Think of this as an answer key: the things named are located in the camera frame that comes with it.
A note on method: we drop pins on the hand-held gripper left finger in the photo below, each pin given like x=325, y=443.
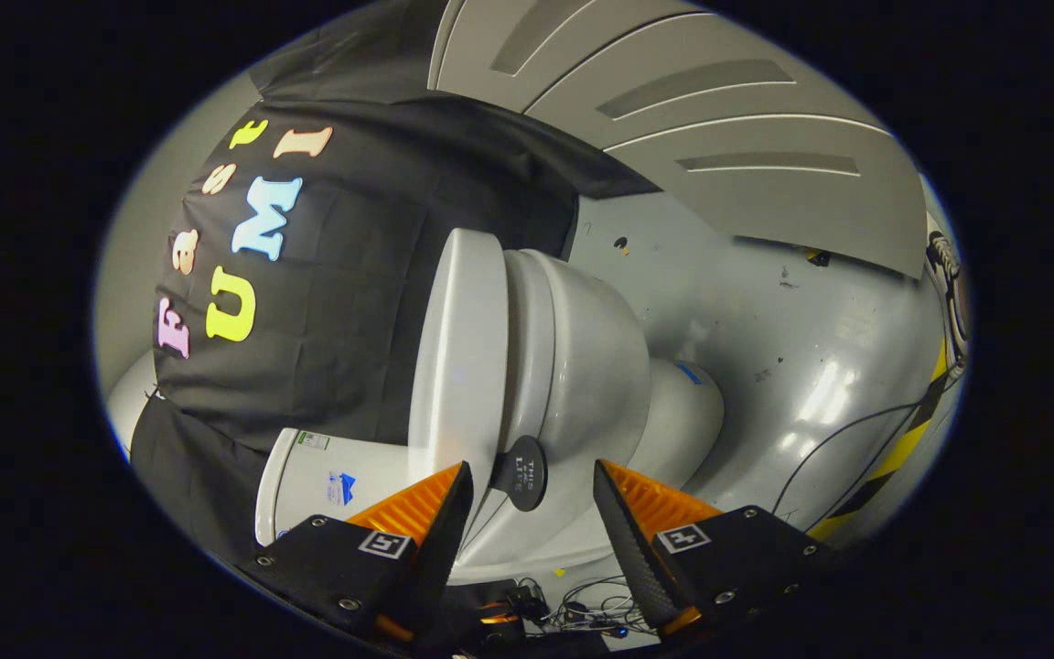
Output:
x=445, y=558

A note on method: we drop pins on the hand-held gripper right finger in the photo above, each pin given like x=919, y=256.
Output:
x=632, y=549

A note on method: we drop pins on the white toilet lid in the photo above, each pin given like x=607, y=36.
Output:
x=458, y=366

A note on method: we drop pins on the white toilet bowl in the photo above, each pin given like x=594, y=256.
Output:
x=582, y=366

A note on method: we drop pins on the yellow black hazard tape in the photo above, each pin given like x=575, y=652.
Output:
x=893, y=458

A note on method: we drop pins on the black backdrop cloth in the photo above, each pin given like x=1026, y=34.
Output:
x=353, y=275

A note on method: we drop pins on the grey cabinet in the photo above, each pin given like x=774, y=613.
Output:
x=719, y=137

